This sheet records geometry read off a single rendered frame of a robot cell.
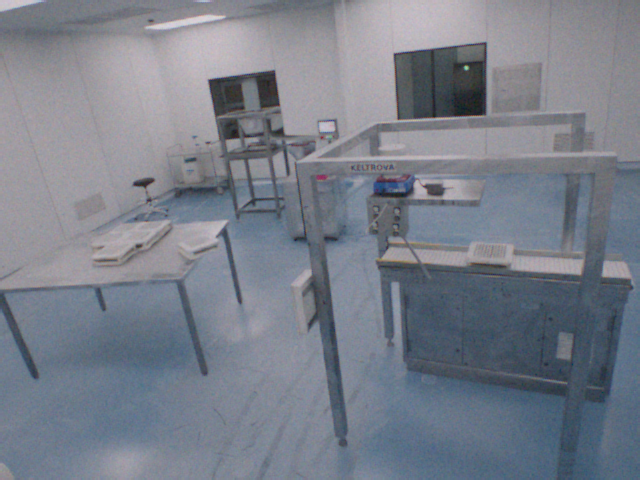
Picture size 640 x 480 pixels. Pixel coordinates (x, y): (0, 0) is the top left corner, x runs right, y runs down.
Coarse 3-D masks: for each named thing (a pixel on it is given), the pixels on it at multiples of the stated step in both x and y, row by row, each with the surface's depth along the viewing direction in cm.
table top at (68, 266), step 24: (72, 240) 390; (96, 240) 382; (168, 240) 358; (48, 264) 341; (72, 264) 335; (144, 264) 316; (168, 264) 311; (192, 264) 306; (0, 288) 308; (24, 288) 304; (48, 288) 302; (72, 288) 300
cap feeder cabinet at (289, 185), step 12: (288, 180) 518; (288, 192) 518; (288, 204) 524; (288, 216) 530; (300, 216) 526; (336, 216) 515; (288, 228) 537; (300, 228) 532; (324, 228) 522; (336, 228) 518; (336, 240) 528
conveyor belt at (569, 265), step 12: (396, 252) 283; (408, 252) 281; (420, 252) 278; (432, 252) 276; (444, 252) 274; (456, 252) 272; (456, 264) 258; (516, 264) 248; (528, 264) 246; (540, 264) 244; (552, 264) 242; (564, 264) 241; (576, 264) 239; (612, 264) 234; (624, 264) 232; (528, 276) 235; (624, 276) 221
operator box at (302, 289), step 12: (300, 276) 207; (312, 276) 209; (300, 288) 199; (312, 288) 209; (300, 300) 201; (312, 300) 210; (300, 312) 204; (312, 312) 211; (300, 324) 207; (312, 324) 212
